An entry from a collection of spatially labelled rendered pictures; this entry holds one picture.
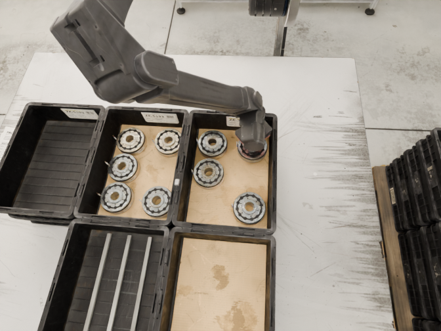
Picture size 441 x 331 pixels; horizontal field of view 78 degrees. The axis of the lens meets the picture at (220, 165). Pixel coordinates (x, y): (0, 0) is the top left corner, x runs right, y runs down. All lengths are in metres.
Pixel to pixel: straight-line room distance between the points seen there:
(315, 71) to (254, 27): 1.34
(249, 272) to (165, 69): 0.65
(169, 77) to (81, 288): 0.74
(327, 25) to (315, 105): 1.54
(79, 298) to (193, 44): 2.07
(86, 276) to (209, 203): 0.44
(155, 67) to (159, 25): 2.39
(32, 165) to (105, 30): 0.88
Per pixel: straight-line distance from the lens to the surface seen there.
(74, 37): 0.42
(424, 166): 1.59
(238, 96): 0.66
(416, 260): 1.68
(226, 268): 0.87
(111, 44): 0.38
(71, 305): 1.00
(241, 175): 0.94
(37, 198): 1.14
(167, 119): 1.00
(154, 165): 0.99
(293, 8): 0.94
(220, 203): 0.91
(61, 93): 1.52
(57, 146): 1.19
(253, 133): 0.71
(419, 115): 2.41
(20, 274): 1.27
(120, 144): 1.04
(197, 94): 0.52
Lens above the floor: 1.70
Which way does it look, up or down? 67 degrees down
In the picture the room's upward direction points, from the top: 8 degrees counter-clockwise
